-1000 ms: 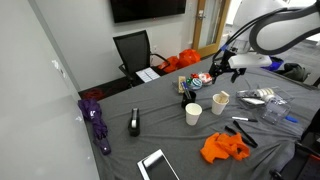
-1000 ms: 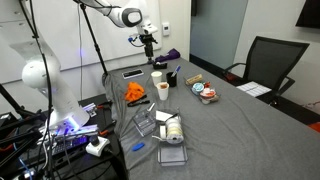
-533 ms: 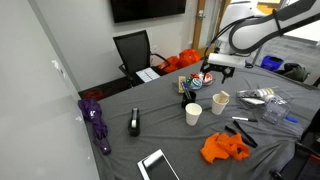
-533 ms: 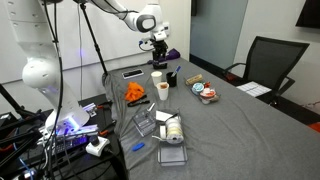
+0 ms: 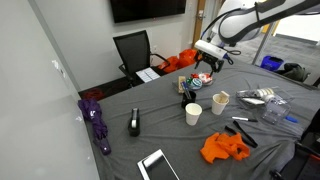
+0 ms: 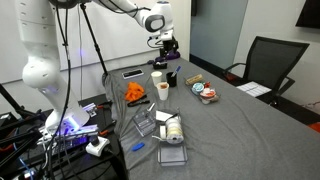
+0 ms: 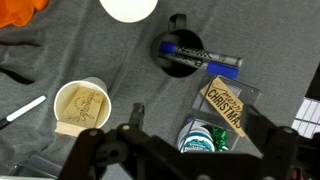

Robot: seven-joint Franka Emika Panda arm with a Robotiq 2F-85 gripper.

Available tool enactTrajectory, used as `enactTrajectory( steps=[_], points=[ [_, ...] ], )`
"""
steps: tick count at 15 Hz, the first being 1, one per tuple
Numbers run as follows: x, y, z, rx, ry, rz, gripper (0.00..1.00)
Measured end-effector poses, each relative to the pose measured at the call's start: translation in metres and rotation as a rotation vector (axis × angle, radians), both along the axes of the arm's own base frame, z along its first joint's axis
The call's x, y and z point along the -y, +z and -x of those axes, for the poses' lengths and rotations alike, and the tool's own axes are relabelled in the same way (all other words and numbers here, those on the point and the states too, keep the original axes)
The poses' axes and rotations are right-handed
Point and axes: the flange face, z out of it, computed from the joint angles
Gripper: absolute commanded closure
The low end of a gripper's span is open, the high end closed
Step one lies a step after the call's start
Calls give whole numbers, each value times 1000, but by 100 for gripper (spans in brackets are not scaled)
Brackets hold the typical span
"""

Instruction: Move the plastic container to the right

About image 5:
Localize white paper cup stained inside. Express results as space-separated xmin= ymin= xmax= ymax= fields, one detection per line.
xmin=211 ymin=93 xmax=230 ymax=116

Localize dark bag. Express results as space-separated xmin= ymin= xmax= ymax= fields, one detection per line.
xmin=277 ymin=62 xmax=311 ymax=84

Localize black marker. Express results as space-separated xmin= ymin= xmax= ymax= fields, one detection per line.
xmin=232 ymin=119 xmax=259 ymax=149

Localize black office chair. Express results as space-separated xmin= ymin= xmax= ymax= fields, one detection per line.
xmin=112 ymin=29 xmax=171 ymax=89

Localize wooden door frame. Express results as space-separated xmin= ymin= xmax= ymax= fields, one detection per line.
xmin=192 ymin=0 xmax=207 ymax=48

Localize blue pen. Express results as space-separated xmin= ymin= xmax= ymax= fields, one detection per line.
xmin=181 ymin=81 xmax=193 ymax=101

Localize black pen cup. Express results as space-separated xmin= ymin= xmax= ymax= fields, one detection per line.
xmin=180 ymin=89 xmax=197 ymax=110

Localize clear plastic box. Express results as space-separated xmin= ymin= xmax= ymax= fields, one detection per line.
xmin=261 ymin=96 xmax=292 ymax=126

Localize wooden Merry Christmas sign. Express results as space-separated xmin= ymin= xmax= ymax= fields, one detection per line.
xmin=177 ymin=75 xmax=187 ymax=95

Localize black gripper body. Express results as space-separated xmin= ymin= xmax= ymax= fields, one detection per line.
xmin=199 ymin=50 xmax=225 ymax=68

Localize orange cloth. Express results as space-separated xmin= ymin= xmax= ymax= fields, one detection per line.
xmin=199 ymin=131 xmax=251 ymax=165

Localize small wooden block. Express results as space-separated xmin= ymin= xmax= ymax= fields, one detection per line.
xmin=218 ymin=90 xmax=231 ymax=104

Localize small blue object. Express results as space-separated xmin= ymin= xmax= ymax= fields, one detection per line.
xmin=285 ymin=114 xmax=299 ymax=124

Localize grey tablecloth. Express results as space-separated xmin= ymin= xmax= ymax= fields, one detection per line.
xmin=84 ymin=59 xmax=320 ymax=180

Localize white paper sheets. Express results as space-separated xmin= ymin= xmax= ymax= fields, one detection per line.
xmin=135 ymin=66 xmax=162 ymax=84

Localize white paper cup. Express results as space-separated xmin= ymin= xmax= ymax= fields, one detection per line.
xmin=184 ymin=102 xmax=203 ymax=127

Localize black wall television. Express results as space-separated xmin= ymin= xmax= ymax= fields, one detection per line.
xmin=109 ymin=0 xmax=187 ymax=25

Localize purple folded umbrella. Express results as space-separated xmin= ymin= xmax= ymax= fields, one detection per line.
xmin=77 ymin=97 xmax=113 ymax=156

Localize tablet with white frame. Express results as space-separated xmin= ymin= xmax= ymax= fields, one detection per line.
xmin=136 ymin=148 xmax=181 ymax=180

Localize black and white marker pen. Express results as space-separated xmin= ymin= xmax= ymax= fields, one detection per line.
xmin=231 ymin=115 xmax=259 ymax=123

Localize blue bin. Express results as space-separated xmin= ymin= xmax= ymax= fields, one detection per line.
xmin=259 ymin=55 xmax=285 ymax=72

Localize orange plastic bags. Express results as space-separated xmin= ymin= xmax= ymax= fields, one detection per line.
xmin=161 ymin=48 xmax=202 ymax=75

